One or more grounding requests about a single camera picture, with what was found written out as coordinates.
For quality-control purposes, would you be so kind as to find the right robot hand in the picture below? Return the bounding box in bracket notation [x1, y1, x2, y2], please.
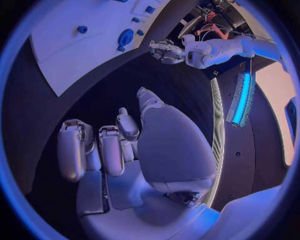
[56, 86, 222, 240]

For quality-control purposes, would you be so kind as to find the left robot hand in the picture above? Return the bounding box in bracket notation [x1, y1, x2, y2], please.
[148, 39, 187, 64]

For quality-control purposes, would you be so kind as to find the white task board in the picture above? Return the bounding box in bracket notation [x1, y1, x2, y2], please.
[29, 0, 173, 98]

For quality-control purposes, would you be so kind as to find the blue gear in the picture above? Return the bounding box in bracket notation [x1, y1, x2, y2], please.
[116, 28, 135, 53]

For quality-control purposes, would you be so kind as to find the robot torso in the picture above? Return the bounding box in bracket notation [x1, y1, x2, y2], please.
[201, 55, 292, 212]

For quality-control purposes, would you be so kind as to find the glowing light bar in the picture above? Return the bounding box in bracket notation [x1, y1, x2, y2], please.
[225, 61, 256, 129]

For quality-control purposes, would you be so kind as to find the white cable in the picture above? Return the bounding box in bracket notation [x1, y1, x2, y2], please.
[198, 23, 215, 42]

